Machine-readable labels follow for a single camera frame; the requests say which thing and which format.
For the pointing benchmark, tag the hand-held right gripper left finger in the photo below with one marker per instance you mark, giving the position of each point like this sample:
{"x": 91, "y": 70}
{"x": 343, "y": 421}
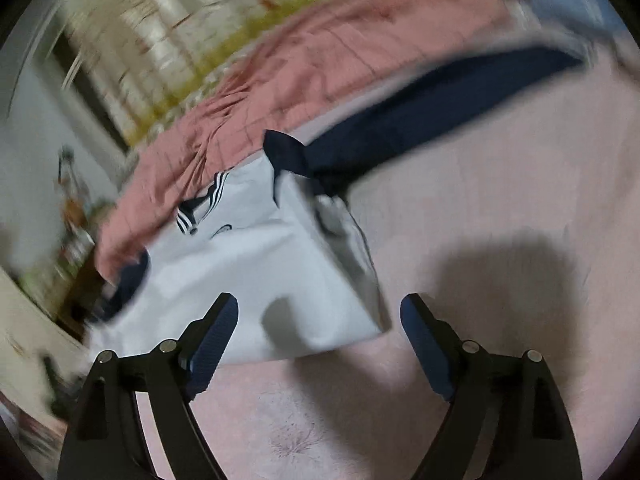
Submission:
{"x": 215, "y": 340}

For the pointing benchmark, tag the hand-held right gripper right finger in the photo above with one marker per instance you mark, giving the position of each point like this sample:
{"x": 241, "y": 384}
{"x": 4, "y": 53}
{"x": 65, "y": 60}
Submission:
{"x": 425, "y": 345}

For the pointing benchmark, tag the white and navy jacket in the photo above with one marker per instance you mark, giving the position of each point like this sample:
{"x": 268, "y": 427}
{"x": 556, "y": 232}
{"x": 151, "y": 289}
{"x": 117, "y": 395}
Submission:
{"x": 240, "y": 270}

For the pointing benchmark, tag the dark wooden desk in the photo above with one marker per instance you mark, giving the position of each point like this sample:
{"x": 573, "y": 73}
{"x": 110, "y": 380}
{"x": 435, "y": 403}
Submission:
{"x": 85, "y": 300}

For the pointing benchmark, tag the pink bed sheet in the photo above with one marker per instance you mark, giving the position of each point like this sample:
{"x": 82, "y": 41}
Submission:
{"x": 500, "y": 185}

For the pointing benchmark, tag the tree print curtain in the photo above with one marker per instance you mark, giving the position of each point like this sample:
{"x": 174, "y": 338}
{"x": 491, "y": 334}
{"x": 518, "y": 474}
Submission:
{"x": 150, "y": 60}

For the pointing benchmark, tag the pink plaid quilt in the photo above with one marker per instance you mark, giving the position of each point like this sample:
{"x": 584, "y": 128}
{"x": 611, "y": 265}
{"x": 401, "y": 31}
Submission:
{"x": 325, "y": 60}

